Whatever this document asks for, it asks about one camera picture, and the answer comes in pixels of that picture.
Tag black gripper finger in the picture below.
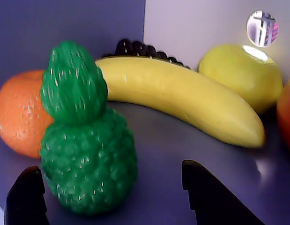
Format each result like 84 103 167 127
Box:
181 159 265 225
4 165 50 225

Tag green toy pineapple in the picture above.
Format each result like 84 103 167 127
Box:
39 41 138 216

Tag orange toy fruit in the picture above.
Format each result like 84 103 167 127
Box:
0 69 54 159

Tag yellow toy banana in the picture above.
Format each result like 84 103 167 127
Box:
94 57 266 149

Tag red toy fruit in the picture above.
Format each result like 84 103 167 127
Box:
276 77 290 154

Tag yellow toy apple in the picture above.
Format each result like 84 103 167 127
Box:
197 44 284 115

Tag dark purple toy grapes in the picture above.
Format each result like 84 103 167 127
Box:
101 39 191 70

